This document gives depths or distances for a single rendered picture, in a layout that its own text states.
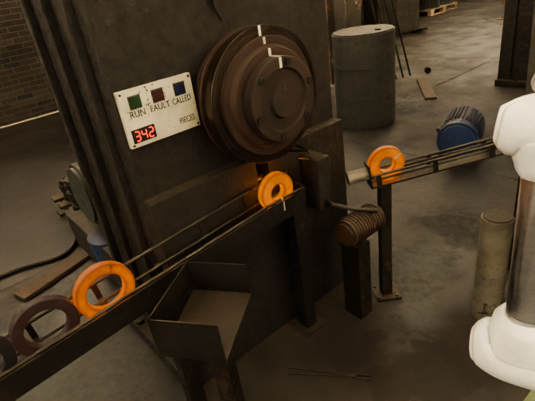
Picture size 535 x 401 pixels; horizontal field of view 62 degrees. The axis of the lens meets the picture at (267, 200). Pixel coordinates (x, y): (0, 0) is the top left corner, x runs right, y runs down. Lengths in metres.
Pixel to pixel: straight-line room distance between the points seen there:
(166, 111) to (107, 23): 0.31
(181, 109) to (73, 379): 1.36
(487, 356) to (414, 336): 0.83
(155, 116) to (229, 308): 0.65
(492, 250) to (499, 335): 0.75
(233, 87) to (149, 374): 1.33
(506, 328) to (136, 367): 1.56
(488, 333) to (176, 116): 1.12
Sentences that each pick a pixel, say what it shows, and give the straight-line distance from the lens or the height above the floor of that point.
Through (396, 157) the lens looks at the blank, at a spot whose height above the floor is 0.73.
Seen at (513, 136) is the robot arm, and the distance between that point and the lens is 1.04.
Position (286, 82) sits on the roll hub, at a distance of 1.49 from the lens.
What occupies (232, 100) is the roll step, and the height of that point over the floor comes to 1.15.
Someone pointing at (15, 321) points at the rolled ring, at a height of 0.76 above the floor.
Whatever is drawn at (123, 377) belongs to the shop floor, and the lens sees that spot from 2.21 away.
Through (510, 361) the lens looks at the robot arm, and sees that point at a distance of 1.31.
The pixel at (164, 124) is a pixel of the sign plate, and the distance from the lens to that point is 1.50.
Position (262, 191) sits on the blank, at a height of 0.77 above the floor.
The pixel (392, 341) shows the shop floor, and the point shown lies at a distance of 2.10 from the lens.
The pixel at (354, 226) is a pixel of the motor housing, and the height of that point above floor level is 0.52.
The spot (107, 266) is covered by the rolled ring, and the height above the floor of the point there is 0.78.
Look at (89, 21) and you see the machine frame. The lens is 1.42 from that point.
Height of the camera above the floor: 1.51
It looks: 28 degrees down
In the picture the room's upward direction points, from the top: 9 degrees counter-clockwise
